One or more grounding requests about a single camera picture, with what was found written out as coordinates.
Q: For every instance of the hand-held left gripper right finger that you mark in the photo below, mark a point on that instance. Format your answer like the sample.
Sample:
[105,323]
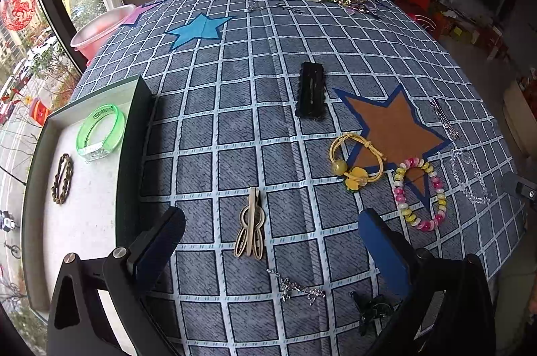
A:
[377,242]

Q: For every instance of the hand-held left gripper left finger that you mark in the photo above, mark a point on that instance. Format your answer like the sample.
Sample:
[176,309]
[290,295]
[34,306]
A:
[161,242]

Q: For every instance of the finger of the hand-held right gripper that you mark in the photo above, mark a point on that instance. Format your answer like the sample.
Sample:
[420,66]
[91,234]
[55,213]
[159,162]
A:
[520,188]

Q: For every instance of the green jewelry tray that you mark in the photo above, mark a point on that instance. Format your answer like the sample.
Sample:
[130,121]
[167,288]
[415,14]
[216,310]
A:
[84,213]

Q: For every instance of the black hair claw clip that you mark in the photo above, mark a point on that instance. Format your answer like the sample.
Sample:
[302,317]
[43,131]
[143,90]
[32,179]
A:
[310,91]

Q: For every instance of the dark green hair claw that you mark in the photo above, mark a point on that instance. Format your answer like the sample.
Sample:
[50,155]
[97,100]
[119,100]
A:
[371,312]

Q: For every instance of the beige hair clip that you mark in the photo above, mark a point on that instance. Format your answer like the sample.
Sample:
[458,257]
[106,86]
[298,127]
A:
[253,205]

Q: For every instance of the grey checked star tablecloth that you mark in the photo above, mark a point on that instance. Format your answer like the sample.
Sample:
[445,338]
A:
[235,137]

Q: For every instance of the pile of cardboard boxes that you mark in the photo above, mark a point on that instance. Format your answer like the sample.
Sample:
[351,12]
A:
[470,30]

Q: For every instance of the pink plastic basin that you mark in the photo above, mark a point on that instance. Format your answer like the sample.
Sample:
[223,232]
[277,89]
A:
[100,30]

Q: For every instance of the small silver brooch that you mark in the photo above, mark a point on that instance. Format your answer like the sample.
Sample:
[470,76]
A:
[251,8]

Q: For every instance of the red window sticker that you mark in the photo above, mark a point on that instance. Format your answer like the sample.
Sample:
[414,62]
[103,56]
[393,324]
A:
[19,9]

